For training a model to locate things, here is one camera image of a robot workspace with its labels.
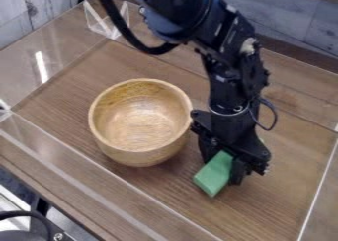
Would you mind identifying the clear acrylic corner bracket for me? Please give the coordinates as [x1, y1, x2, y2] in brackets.
[83, 1, 131, 40]

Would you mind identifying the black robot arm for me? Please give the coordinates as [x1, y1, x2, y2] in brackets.
[136, 0, 271, 185]

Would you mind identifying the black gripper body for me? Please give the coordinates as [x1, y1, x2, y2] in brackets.
[188, 107, 272, 177]

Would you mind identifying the wooden bowl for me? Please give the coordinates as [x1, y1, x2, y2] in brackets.
[87, 78, 192, 167]

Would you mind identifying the clear acrylic barrier wall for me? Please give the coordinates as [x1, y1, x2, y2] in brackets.
[0, 8, 338, 241]

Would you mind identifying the black stand with cable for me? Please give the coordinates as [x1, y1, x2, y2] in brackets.
[0, 194, 76, 241]

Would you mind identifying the green rectangular block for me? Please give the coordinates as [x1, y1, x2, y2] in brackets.
[191, 138, 267, 199]

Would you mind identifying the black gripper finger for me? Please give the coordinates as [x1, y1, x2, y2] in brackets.
[230, 156, 252, 186]
[198, 136, 222, 163]

